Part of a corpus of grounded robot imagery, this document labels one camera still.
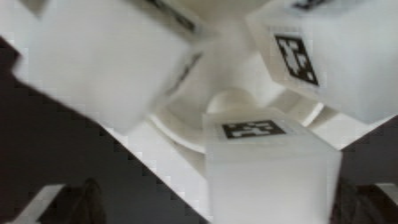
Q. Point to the white stool leg large tag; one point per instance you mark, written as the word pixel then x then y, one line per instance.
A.
pixel 271 165

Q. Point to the white round stool seat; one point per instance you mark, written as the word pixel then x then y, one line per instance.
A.
pixel 227 73

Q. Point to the white front fence wall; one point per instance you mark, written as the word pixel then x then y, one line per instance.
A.
pixel 174 163

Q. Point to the white fence wall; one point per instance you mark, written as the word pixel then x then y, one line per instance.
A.
pixel 339 129
pixel 174 163

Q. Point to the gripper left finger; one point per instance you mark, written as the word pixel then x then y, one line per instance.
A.
pixel 63 204

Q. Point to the white right fence wall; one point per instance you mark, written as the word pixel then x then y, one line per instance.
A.
pixel 339 129

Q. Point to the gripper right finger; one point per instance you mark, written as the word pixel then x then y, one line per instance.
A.
pixel 366 203

